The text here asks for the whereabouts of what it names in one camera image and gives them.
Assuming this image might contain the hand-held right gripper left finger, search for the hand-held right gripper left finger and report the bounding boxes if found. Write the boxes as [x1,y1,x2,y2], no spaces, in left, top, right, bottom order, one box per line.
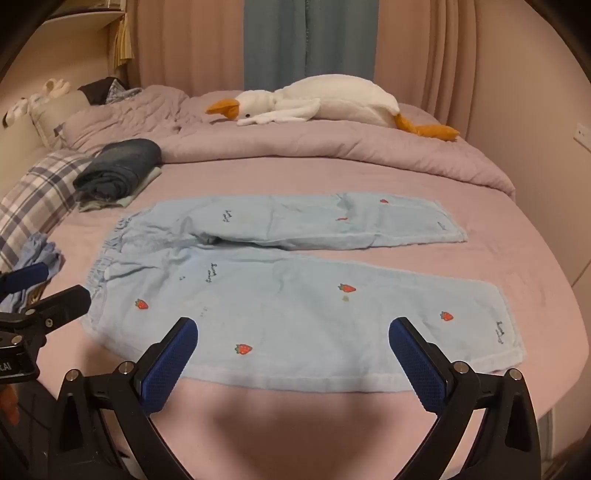
[48,317,199,480]

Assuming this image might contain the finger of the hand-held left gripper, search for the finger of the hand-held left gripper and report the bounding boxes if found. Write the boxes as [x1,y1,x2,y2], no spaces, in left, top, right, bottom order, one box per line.
[0,284,92,334]
[0,262,49,297]

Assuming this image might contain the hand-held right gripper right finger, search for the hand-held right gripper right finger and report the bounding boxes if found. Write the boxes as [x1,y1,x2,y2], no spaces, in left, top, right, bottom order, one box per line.
[388,317,541,480]

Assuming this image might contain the light blue denim shorts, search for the light blue denim shorts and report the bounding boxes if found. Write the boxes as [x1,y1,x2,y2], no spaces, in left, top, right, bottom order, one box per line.
[82,192,528,394]

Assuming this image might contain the crumpled blue cloth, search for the crumpled blue cloth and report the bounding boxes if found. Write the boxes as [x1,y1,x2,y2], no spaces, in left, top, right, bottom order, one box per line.
[0,233,65,313]

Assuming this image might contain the plaid pillow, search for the plaid pillow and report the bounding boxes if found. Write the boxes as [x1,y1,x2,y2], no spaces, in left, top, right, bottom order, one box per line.
[0,150,101,274]

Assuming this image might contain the pink bed sheet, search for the pink bed sheet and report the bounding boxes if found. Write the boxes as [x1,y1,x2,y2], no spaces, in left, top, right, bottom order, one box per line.
[0,152,591,480]

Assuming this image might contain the folded pale green cloth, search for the folded pale green cloth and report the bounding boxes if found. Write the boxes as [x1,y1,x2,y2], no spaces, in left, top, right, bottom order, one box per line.
[76,167,163,213]

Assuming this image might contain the folded dark blue jeans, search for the folded dark blue jeans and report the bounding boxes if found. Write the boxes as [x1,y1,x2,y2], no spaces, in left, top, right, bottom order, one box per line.
[72,138,162,202]

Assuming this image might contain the grey pillow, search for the grey pillow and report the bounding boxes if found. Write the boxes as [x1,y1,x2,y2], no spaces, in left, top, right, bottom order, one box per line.
[30,89,92,149]

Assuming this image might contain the dark garment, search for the dark garment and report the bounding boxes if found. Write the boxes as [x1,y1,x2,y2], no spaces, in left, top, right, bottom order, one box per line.
[78,77,142,107]

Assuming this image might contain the purple duvet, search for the purple duvet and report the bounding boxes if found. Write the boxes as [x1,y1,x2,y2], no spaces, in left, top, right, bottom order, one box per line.
[60,85,517,202]

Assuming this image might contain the yellow cloth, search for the yellow cloth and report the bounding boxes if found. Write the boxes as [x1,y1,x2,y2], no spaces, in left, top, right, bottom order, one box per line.
[113,17,136,71]

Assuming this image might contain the wooden shelf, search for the wooden shelf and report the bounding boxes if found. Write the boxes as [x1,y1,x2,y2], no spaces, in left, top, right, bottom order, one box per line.
[41,0,129,29]

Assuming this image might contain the white goose plush toy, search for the white goose plush toy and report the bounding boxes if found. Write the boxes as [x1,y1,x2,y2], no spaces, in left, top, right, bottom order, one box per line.
[205,74,461,142]

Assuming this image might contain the pink curtain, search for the pink curtain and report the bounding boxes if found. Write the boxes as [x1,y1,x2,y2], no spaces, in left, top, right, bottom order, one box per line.
[137,0,246,89]
[373,0,477,116]

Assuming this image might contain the blue curtain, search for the blue curtain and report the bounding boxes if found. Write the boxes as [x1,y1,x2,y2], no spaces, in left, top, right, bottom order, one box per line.
[243,0,376,92]

